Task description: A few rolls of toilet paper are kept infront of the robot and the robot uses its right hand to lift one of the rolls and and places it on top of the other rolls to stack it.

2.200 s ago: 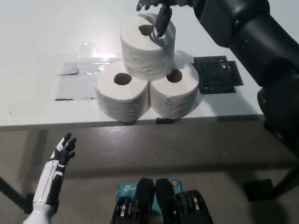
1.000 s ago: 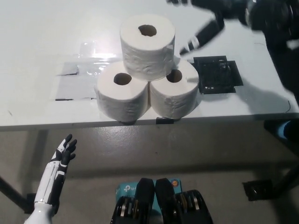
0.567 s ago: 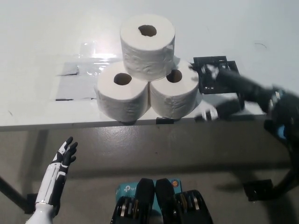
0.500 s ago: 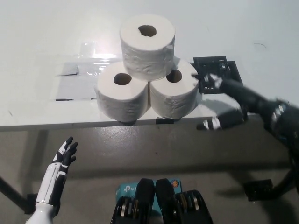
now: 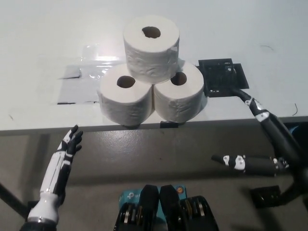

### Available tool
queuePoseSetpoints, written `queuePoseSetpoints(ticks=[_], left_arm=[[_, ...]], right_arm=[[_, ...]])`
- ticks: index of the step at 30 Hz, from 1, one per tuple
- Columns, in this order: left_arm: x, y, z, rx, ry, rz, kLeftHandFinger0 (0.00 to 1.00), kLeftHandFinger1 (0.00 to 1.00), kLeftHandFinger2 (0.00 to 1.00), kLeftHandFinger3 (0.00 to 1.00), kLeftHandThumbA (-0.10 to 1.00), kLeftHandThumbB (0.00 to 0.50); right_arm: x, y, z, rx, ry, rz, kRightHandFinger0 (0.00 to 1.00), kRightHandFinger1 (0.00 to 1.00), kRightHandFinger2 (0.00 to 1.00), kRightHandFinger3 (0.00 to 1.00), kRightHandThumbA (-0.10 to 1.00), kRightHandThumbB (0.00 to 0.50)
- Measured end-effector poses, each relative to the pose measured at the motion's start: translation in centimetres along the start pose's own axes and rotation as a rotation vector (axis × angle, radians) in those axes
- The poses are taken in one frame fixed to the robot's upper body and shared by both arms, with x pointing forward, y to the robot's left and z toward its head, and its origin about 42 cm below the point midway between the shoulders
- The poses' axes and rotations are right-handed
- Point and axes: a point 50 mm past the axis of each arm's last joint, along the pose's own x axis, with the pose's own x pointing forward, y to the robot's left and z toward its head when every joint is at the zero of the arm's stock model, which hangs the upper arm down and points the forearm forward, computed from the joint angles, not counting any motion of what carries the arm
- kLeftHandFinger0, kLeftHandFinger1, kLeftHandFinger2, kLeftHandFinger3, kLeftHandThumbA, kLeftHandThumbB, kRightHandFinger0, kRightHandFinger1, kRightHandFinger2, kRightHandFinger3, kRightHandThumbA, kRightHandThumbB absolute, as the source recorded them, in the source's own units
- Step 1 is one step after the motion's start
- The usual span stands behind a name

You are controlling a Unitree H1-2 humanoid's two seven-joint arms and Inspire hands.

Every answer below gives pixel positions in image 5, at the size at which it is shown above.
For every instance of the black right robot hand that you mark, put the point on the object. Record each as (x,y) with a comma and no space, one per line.
(276,130)

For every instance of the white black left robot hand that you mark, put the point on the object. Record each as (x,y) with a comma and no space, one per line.
(68,149)

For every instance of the white toilet paper roll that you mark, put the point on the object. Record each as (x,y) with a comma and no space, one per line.
(149,60)
(178,103)
(125,108)

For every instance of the blue round object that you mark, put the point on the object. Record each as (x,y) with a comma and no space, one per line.
(293,130)

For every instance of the clear plastic sheet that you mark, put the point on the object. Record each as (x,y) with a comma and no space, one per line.
(79,89)

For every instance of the black table leg with foot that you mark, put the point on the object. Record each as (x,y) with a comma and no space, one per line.
(264,196)
(12,199)

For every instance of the teal tp-link box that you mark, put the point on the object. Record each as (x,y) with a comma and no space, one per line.
(127,195)

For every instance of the black square marker plate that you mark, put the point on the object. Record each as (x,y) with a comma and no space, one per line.
(216,79)

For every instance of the clear plastic tape patch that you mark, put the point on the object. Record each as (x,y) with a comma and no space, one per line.
(101,60)

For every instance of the small black tape strip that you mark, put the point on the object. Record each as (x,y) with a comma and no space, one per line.
(169,124)

